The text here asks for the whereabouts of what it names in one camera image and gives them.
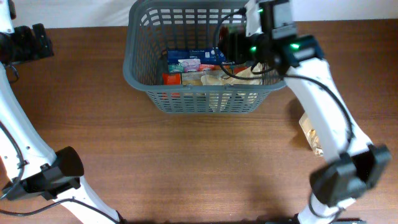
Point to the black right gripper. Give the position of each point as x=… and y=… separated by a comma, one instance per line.
x=235, y=47

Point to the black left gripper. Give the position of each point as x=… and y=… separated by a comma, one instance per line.
x=25, y=35

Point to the blue food box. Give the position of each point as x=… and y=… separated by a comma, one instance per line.
x=183, y=61

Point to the beige paper pouch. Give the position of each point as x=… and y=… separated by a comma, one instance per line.
x=220, y=100

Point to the orange pasta packet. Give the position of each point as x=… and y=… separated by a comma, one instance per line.
x=177, y=77

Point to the grey plastic basket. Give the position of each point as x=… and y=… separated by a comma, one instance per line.
x=157, y=26

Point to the mushroom snack pouch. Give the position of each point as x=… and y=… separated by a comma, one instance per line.
x=311, y=135

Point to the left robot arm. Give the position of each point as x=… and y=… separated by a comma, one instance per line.
x=32, y=166

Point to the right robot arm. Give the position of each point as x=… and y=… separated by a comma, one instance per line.
x=354, y=164

